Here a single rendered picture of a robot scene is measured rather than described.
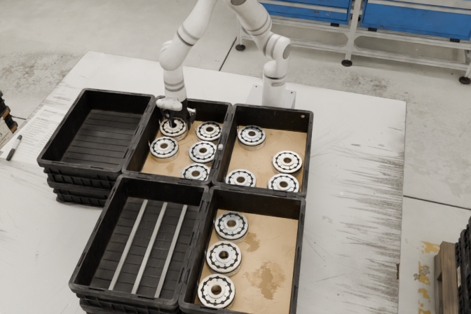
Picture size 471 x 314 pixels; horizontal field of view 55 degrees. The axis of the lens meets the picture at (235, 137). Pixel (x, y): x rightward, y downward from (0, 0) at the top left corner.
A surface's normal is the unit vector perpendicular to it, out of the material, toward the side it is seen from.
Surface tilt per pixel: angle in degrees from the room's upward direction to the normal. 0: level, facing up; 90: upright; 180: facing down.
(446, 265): 1
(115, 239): 0
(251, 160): 0
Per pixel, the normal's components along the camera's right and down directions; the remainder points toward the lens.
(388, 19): -0.28, 0.68
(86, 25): -0.02, -0.71
